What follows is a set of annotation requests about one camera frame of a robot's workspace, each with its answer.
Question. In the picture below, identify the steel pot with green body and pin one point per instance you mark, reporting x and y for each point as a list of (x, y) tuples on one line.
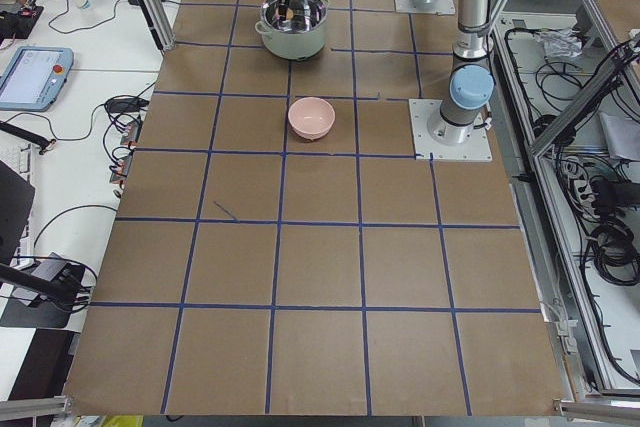
[(299, 37)]

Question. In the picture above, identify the pink bowl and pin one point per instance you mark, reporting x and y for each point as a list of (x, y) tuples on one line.
[(311, 118)]

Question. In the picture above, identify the blue teach pendant near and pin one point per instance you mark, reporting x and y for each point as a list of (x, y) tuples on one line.
[(34, 78)]

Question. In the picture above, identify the crumpled white paper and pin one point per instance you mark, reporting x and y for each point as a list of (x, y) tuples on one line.
[(559, 43)]

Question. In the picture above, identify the black monitor stand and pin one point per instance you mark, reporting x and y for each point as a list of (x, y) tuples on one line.
[(44, 294)]

